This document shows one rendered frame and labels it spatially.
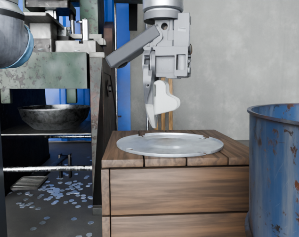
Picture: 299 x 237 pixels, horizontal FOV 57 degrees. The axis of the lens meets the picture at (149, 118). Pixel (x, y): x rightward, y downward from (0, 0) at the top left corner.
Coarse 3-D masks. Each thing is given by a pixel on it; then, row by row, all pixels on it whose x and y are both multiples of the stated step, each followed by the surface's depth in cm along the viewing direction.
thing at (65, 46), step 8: (56, 40) 117; (64, 40) 117; (72, 40) 117; (88, 40) 117; (56, 48) 117; (64, 48) 117; (72, 48) 117; (80, 48) 118; (88, 48) 118; (96, 48) 118
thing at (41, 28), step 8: (32, 16) 102; (40, 16) 102; (48, 16) 102; (32, 24) 112; (40, 24) 113; (48, 24) 113; (56, 24) 116; (32, 32) 113; (40, 32) 113; (48, 32) 113; (56, 32) 119; (40, 40) 113; (48, 40) 113; (40, 48) 114; (48, 48) 114
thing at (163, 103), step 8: (160, 80) 50; (160, 88) 50; (160, 96) 50; (168, 96) 50; (152, 104) 50; (160, 104) 51; (168, 104) 50; (176, 104) 50; (152, 112) 51; (160, 112) 51; (152, 120) 52
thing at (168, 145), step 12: (120, 144) 74; (132, 144) 74; (144, 144) 74; (156, 144) 72; (168, 144) 72; (180, 144) 72; (192, 144) 74; (204, 144) 74; (216, 144) 74; (156, 156) 62; (168, 156) 62; (180, 156) 62; (192, 156) 62
